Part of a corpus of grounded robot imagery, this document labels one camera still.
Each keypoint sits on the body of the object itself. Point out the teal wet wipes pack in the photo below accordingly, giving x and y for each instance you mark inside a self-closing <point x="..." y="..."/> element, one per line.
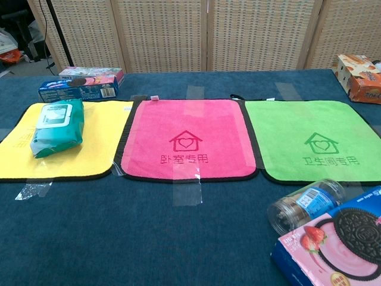
<point x="59" y="137"/>

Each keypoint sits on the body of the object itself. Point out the pink and white flat box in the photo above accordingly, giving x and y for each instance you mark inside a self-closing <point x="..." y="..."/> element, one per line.
<point x="89" y="71"/>

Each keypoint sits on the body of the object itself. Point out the small blue Oreo box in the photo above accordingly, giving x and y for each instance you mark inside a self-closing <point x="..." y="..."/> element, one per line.
<point x="68" y="92"/>

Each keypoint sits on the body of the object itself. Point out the orange pastry box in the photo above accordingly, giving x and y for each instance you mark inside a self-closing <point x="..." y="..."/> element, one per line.
<point x="361" y="86"/>

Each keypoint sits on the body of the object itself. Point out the large strawberry Oreo box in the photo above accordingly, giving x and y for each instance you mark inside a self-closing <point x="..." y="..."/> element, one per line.
<point x="342" y="247"/>

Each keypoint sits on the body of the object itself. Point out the pink towel with house print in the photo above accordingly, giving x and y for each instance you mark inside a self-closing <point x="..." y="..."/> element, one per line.
<point x="208" y="125"/>

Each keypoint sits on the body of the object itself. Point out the long clear tape strip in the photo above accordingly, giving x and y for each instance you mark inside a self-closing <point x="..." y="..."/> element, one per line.
<point x="187" y="193"/>

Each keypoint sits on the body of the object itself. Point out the yellow towel with black edge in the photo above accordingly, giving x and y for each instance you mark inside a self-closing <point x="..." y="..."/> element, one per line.
<point x="89" y="143"/>

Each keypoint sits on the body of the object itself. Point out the green towel with house print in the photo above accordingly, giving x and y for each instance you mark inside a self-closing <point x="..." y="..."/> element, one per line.
<point x="297" y="125"/>

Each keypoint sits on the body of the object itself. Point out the wicker folding screen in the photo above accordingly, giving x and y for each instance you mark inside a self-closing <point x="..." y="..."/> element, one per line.
<point x="166" y="35"/>

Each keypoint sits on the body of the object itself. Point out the blue table cloth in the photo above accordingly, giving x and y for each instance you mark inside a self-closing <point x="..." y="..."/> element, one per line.
<point x="119" y="238"/>

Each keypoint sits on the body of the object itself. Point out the clear jar with blue label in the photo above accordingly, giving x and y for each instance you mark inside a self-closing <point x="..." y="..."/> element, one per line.
<point x="297" y="208"/>

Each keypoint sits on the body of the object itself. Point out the crumpled clear tape strip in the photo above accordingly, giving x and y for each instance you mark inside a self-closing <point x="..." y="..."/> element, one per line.
<point x="31" y="190"/>

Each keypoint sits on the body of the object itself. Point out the orange plastic bag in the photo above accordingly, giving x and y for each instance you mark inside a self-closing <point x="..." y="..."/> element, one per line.
<point x="12" y="56"/>

